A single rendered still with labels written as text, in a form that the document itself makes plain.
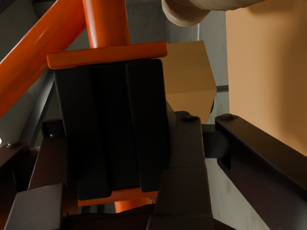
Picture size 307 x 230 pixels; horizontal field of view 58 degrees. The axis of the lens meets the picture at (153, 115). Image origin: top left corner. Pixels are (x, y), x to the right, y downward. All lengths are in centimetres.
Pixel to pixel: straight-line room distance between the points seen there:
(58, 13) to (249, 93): 21
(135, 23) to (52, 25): 929
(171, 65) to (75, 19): 159
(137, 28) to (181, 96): 795
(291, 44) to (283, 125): 7
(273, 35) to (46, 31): 18
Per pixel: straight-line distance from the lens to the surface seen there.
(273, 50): 26
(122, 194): 16
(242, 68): 33
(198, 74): 171
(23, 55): 18
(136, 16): 939
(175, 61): 177
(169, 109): 15
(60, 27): 17
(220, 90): 202
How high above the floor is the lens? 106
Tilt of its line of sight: 2 degrees down
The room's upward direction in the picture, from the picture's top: 97 degrees counter-clockwise
